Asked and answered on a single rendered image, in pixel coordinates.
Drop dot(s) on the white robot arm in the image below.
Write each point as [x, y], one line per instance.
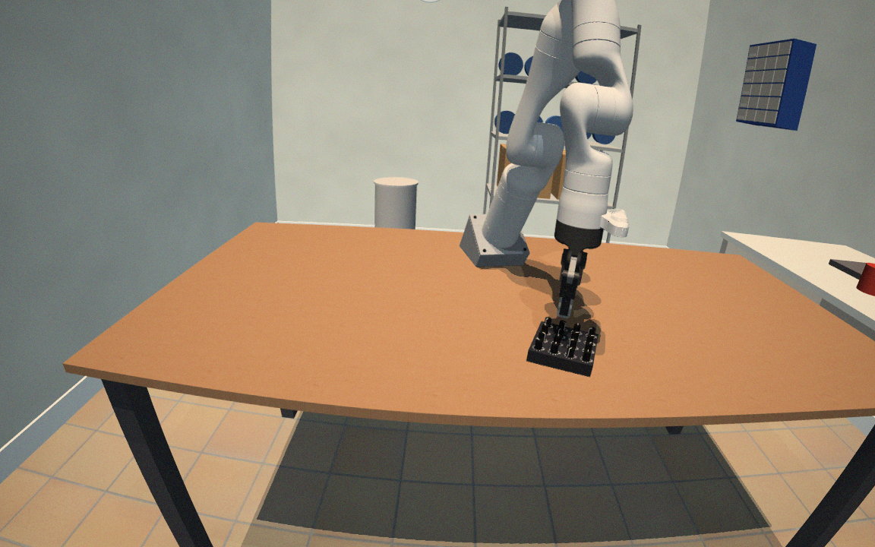
[594, 47]

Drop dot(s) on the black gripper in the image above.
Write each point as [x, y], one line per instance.
[576, 239]

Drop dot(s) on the black knob box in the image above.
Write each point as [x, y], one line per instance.
[556, 346]

